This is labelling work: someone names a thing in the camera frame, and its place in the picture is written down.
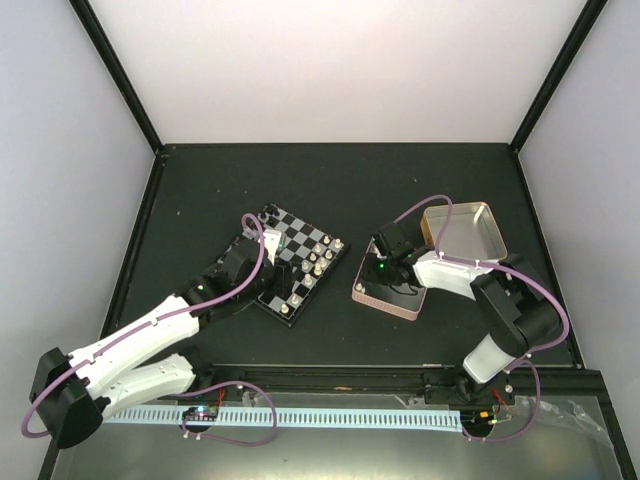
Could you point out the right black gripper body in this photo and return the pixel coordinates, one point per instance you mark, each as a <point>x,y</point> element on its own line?
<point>381,273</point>

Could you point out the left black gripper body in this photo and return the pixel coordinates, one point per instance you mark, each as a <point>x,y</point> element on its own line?
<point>280,285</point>

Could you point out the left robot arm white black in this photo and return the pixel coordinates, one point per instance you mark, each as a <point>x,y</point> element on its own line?
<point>73,394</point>

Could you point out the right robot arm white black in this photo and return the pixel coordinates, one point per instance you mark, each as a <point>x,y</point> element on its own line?
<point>521,316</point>

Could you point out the small circuit board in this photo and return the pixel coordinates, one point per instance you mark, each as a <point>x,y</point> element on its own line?
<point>200,413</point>

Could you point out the pink tin box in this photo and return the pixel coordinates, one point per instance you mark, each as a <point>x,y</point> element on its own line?
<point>406,306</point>

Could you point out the black white chessboard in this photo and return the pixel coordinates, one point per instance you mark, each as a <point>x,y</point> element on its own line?
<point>299,259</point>

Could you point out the yellow tin lid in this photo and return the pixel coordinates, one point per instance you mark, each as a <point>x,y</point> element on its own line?
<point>472,231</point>

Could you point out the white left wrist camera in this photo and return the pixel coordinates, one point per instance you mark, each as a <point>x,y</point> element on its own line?
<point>272,241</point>

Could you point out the black mounting rail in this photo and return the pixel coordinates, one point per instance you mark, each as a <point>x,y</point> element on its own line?
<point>317,379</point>

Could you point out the light blue slotted cable duct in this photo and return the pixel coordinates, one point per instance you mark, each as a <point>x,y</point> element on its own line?
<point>284,417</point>

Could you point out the black left frame post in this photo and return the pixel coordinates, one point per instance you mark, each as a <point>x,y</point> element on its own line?
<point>91,24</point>

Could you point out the black frame post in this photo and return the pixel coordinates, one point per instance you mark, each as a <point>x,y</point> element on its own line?
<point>578,34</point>
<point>91,24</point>

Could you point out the black right frame post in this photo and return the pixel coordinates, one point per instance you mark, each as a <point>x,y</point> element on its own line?
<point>578,34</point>

